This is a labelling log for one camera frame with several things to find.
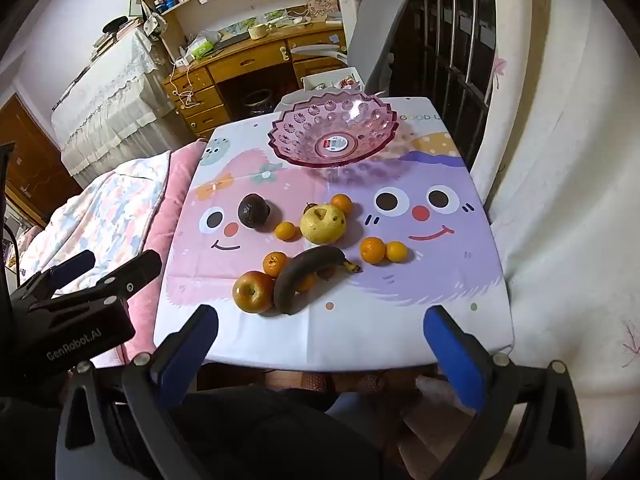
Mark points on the red apple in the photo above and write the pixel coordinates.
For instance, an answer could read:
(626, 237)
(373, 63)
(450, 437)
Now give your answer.
(252, 292)

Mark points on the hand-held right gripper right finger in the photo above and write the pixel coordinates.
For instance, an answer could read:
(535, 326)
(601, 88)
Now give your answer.
(455, 355)

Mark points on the window with metal bars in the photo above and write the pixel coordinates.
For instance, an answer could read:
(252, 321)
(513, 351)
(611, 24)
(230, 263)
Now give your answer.
(440, 35)

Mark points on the dark overripe banana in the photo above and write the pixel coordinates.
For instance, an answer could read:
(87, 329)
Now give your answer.
(300, 270)

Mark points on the green tissue pack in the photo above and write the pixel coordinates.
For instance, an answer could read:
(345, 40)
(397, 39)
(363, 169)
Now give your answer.
(200, 46)

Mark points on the wooden door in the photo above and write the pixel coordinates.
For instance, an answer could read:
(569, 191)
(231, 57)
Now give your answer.
(30, 160)

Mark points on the floral quilt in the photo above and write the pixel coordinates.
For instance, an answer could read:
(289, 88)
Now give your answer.
(100, 210)

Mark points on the pink blanket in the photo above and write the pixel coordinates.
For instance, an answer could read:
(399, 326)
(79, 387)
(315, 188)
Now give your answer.
(172, 210)

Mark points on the wooden table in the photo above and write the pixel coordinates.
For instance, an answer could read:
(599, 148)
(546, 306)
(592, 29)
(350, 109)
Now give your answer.
(320, 379)

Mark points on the dark avocado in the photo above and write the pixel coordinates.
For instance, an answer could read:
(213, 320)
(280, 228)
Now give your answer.
(252, 210)

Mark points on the dark trash bin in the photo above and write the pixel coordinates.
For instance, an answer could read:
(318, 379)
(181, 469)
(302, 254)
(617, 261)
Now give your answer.
(257, 99)

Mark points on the wooden desk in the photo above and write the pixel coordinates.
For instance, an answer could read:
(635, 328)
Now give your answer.
(250, 60)

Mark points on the grey office chair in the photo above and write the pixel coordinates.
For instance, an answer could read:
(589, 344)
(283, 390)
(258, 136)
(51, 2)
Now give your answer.
(372, 35)

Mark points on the white lace cloth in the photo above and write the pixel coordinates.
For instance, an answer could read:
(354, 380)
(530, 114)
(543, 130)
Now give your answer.
(110, 95)

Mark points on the orange mandarin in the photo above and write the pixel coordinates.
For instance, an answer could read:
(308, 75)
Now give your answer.
(373, 250)
(275, 264)
(397, 252)
(306, 284)
(286, 230)
(342, 203)

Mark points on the white tray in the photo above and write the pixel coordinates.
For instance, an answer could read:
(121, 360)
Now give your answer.
(320, 80)

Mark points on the white curtain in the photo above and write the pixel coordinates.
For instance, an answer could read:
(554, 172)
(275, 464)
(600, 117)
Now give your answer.
(560, 160)

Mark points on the wooden bookshelf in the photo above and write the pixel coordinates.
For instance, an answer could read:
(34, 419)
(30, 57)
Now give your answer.
(210, 2)

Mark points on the red snack packet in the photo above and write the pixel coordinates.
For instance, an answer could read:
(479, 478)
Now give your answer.
(346, 82)

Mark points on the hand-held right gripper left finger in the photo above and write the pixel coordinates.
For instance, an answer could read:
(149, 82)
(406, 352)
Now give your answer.
(192, 347)

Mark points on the brown cardboard box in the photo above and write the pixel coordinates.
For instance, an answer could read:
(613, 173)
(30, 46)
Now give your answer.
(322, 4)

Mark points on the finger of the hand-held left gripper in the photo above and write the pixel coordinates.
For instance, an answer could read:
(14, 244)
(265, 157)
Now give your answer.
(135, 272)
(72, 266)

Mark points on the person's dark pants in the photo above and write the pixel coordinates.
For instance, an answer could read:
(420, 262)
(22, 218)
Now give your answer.
(250, 435)

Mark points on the pink plastic bowl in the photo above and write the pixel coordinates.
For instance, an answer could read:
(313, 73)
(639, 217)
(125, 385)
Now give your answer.
(305, 125)

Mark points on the beige mug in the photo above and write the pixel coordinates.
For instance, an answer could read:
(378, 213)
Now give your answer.
(257, 31)

